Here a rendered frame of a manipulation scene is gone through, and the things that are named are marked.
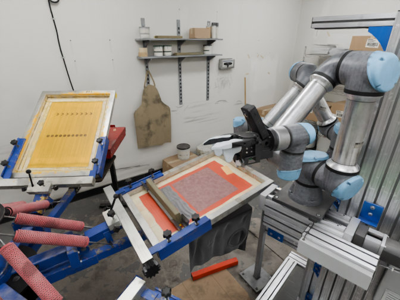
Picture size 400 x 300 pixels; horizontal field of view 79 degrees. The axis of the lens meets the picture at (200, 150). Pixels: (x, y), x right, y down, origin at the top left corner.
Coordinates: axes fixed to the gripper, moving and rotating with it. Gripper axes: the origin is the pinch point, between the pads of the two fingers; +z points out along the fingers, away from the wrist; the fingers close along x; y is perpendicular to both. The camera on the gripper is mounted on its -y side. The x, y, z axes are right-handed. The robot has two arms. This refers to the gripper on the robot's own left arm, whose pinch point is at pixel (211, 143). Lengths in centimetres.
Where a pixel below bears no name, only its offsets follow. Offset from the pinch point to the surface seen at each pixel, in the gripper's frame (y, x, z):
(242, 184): 50, 61, -48
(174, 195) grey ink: 53, 75, -7
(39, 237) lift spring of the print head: 43, 47, 59
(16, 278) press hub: 60, 48, 71
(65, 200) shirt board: 60, 117, 60
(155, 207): 56, 71, 6
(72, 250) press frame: 56, 52, 49
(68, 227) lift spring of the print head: 50, 62, 51
